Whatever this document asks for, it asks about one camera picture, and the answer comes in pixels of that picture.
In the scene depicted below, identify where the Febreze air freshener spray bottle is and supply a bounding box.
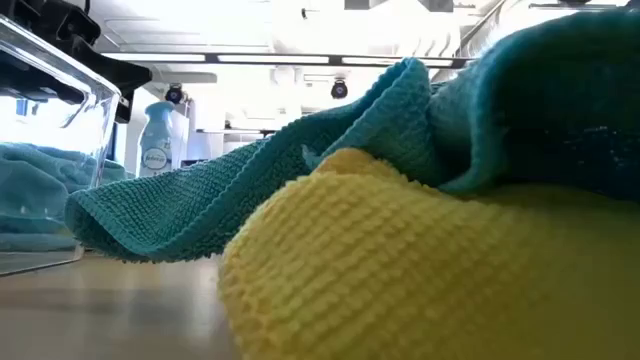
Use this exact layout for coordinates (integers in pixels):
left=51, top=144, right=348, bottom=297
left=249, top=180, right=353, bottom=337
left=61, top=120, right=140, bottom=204
left=137, top=101, right=177, bottom=179

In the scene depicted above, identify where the black ceiling spotlight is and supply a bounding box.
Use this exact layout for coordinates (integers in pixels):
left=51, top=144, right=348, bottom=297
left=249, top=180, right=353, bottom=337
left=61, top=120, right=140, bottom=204
left=164, top=83, right=185, bottom=105
left=329, top=78, right=350, bottom=100

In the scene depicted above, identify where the black ceiling light track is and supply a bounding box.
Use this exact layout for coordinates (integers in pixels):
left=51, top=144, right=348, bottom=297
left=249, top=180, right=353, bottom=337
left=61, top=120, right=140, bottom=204
left=102, top=51, right=474, bottom=70

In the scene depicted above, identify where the yellow microfiber towel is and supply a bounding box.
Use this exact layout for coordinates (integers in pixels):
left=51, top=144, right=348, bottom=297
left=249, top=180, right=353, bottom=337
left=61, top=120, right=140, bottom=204
left=217, top=147, right=640, bottom=360

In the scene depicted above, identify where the teal microfiber towel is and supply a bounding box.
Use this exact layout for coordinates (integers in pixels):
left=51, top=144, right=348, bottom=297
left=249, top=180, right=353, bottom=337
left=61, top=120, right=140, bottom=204
left=0, top=142, right=109, bottom=253
left=63, top=7, right=640, bottom=265

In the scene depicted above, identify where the clear plastic basket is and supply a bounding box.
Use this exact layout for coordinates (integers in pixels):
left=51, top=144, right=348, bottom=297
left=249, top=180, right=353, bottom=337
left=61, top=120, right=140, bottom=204
left=0, top=13, right=123, bottom=277

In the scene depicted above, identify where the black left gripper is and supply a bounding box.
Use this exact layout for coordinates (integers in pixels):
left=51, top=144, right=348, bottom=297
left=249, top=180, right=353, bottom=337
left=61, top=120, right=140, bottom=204
left=0, top=0, right=154, bottom=124

